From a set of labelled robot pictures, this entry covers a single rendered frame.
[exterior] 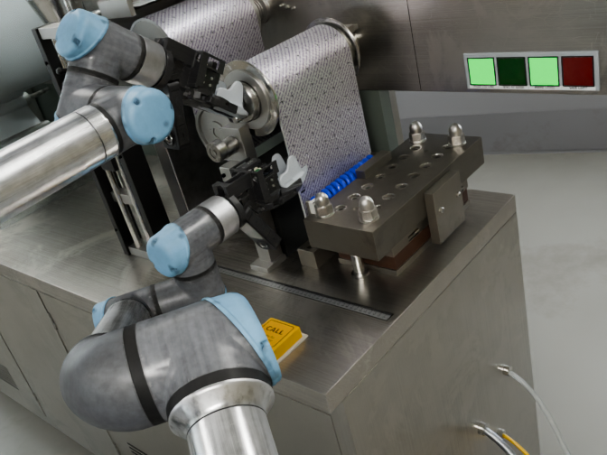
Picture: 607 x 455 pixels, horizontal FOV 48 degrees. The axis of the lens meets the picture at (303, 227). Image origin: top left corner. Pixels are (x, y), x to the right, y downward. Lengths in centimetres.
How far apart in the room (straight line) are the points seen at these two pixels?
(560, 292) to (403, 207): 156
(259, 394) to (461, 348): 74
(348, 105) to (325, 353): 53
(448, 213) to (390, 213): 16
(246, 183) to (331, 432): 45
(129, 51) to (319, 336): 55
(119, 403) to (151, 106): 38
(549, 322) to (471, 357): 116
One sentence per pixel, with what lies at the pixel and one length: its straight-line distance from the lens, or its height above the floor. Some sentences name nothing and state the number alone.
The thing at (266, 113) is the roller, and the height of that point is 123.
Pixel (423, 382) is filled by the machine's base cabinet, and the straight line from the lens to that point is 130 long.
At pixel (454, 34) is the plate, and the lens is 137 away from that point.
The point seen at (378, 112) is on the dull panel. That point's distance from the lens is 154.
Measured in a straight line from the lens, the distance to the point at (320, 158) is 134.
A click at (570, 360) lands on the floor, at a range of 243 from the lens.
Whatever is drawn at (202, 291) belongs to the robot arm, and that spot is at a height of 103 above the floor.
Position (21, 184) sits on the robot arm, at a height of 136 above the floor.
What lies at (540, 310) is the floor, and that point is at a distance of 264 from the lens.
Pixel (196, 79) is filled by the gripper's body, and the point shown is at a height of 134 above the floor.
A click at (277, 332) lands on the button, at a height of 92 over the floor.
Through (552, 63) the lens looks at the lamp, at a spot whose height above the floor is 120.
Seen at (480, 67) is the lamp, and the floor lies 119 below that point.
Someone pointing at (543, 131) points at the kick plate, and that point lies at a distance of 375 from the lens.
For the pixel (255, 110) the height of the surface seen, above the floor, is 124.
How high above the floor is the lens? 160
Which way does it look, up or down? 27 degrees down
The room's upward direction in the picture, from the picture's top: 15 degrees counter-clockwise
